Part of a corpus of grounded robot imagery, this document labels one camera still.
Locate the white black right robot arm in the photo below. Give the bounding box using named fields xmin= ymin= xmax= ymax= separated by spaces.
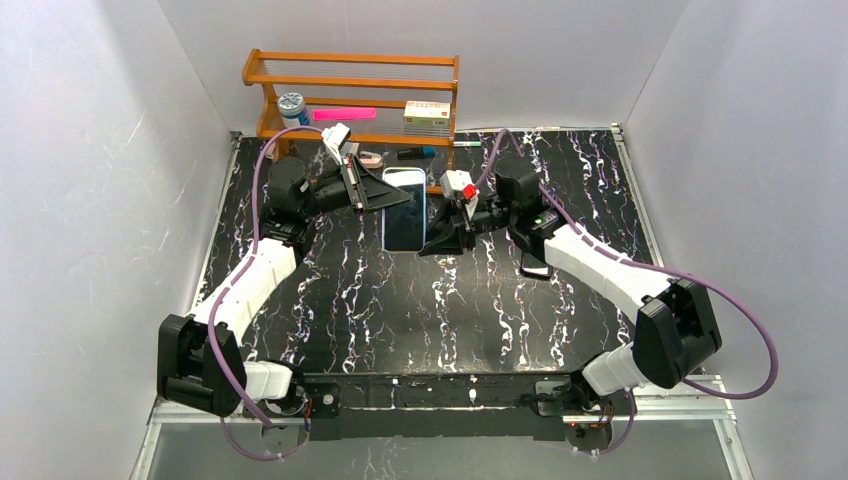
xmin=420 ymin=164 xmax=722 ymax=399

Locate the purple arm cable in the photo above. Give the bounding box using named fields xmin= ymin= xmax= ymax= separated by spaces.
xmin=206 ymin=125 xmax=333 ymax=462
xmin=473 ymin=129 xmax=781 ymax=457

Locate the blue black marker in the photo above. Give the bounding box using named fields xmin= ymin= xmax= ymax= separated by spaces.
xmin=396 ymin=146 xmax=436 ymax=160

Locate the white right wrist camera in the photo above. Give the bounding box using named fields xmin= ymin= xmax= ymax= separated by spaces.
xmin=439 ymin=170 xmax=479 ymax=217

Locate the pink ruler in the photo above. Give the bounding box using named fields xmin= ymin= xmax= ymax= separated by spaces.
xmin=312 ymin=107 xmax=377 ymax=122

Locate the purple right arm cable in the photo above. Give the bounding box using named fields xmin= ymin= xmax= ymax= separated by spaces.
xmin=473 ymin=129 xmax=781 ymax=457

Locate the orange wooden shelf rack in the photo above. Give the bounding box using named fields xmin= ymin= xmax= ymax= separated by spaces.
xmin=241 ymin=49 xmax=460 ymax=160

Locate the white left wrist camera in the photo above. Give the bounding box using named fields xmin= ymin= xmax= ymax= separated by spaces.
xmin=321 ymin=122 xmax=351 ymax=166

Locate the blue white jar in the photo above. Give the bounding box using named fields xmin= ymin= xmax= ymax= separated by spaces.
xmin=276 ymin=92 xmax=310 ymax=128

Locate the white red box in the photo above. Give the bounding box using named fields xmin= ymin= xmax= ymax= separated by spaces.
xmin=404 ymin=100 xmax=451 ymax=127

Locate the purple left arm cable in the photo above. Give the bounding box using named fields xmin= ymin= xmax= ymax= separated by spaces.
xmin=206 ymin=125 xmax=333 ymax=462

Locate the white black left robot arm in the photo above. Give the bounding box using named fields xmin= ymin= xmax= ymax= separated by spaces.
xmin=156 ymin=157 xmax=411 ymax=425

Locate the light blue phone case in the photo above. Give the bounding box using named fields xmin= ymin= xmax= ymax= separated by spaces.
xmin=380 ymin=166 xmax=428 ymax=254

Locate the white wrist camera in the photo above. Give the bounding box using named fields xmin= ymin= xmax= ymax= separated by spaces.
xmin=321 ymin=122 xmax=351 ymax=166
xmin=439 ymin=170 xmax=479 ymax=217

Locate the pink stapler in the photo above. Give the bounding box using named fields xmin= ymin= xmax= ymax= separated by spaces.
xmin=359 ymin=151 xmax=383 ymax=169

